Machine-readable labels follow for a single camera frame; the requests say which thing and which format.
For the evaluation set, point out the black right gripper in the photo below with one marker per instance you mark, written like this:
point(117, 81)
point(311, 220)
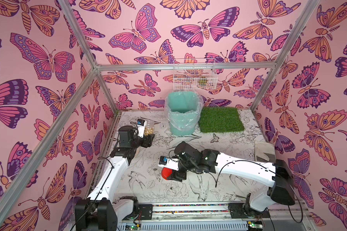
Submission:
point(175, 173)

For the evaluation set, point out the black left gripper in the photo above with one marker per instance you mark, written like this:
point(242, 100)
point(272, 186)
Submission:
point(146, 139)

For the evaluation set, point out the red jar lid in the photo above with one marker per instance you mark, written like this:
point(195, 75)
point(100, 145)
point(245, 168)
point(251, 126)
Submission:
point(166, 173)

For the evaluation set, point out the clear peanut jar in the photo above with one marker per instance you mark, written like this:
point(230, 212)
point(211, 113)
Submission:
point(149, 127)

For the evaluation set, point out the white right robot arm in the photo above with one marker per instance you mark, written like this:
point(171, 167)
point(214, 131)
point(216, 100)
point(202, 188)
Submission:
point(277, 179)

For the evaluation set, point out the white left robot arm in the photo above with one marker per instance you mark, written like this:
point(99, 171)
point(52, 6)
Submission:
point(98, 212)

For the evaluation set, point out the beige work glove left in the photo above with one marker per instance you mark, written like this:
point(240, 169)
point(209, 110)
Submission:
point(137, 152)

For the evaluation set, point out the clear plastic bin liner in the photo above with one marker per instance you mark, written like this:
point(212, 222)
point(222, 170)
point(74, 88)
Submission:
point(173, 121)

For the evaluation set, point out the mint green trash bin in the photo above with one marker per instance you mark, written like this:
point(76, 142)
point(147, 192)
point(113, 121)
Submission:
point(182, 112)

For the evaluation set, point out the green artificial grass mat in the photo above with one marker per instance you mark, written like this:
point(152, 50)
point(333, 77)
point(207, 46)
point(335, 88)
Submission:
point(220, 120)

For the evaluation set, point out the green object in basket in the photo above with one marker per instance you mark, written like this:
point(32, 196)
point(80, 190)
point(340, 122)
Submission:
point(202, 82)

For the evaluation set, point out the cream work glove right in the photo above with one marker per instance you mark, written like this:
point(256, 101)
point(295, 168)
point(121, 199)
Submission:
point(264, 152)

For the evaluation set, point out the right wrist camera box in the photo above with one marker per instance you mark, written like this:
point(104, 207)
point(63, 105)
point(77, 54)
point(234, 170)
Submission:
point(170, 163)

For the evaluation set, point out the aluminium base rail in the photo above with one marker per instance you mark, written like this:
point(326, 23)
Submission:
point(226, 216)

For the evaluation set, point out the white wire basket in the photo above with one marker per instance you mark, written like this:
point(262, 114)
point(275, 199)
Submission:
point(186, 76)

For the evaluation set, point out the aluminium frame post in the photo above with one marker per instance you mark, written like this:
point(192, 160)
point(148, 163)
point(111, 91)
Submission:
point(292, 38)

